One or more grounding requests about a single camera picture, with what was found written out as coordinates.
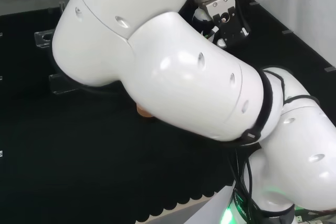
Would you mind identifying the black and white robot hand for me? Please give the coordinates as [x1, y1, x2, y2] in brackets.
[193, 0, 250, 49]

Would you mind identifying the clear acrylic funnel stand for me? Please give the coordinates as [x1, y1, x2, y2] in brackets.
[34, 0, 89, 95]

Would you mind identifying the black table cloth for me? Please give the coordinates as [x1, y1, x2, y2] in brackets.
[0, 0, 336, 224]

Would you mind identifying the cork ring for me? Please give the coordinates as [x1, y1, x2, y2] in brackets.
[136, 104, 154, 119]

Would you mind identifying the black cable bundle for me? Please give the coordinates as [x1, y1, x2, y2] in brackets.
[230, 147, 263, 224]

